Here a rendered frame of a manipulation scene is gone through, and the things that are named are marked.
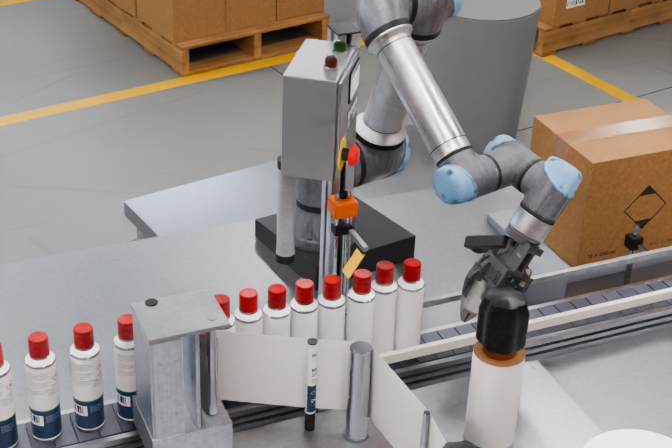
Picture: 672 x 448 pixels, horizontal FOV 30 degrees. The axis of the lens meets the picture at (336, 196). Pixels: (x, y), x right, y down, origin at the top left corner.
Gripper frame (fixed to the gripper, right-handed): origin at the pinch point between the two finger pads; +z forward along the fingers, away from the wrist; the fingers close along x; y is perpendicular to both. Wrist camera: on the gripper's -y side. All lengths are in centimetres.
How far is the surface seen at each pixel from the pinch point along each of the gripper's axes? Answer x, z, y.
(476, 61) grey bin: 129, -19, -209
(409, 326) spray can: -13.0, 4.7, 3.2
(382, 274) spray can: -23.3, -2.6, 1.1
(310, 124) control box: -52, -23, -1
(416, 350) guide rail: -9.8, 8.2, 4.9
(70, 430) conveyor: -64, 43, 1
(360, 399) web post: -29.4, 12.6, 21.3
